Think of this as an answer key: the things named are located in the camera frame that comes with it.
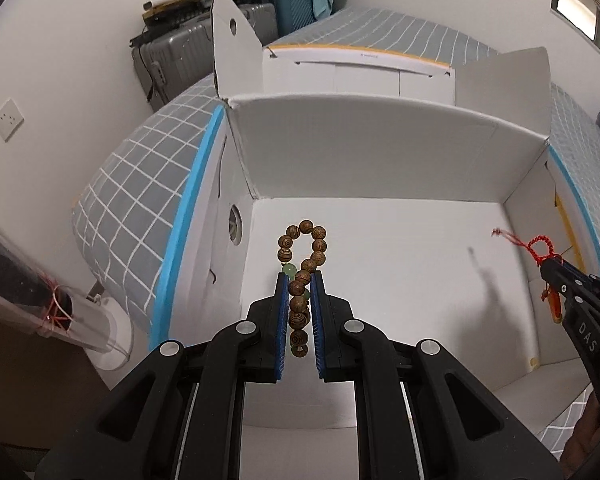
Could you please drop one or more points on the teal suitcase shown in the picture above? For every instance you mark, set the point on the teal suitcase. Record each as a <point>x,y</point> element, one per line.
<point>285,0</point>

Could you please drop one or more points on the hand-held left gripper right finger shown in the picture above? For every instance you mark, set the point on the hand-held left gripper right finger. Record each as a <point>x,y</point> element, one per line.
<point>318,320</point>

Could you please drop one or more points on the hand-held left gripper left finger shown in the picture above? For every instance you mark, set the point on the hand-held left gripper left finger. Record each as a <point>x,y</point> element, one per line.
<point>281,320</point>

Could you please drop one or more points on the person's right hand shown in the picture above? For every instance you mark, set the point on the person's right hand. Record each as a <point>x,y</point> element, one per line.
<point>582,430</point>

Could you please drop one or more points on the white round appliance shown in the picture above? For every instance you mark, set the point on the white round appliance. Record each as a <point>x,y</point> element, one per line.
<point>105,330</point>

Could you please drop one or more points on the black flat case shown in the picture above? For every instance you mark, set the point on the black flat case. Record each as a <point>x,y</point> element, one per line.
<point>180,2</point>

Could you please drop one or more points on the clear plastic bag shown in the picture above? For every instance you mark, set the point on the clear plastic bag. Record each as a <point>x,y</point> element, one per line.
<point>15,270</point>

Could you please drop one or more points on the grey ribbed suitcase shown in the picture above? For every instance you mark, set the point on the grey ribbed suitcase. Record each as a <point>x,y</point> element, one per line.
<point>180,60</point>

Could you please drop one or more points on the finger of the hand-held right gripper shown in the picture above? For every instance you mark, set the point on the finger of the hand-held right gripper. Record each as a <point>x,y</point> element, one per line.
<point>590,276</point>
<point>555,272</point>

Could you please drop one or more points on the white wall socket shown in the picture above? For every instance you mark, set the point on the white wall socket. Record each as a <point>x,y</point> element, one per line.
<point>8,119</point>

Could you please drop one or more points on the white cardboard box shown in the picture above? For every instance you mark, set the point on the white cardboard box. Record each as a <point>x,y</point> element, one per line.
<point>380,260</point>

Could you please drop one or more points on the grey checked bed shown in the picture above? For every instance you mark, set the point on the grey checked bed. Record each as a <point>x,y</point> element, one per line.
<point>130,185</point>

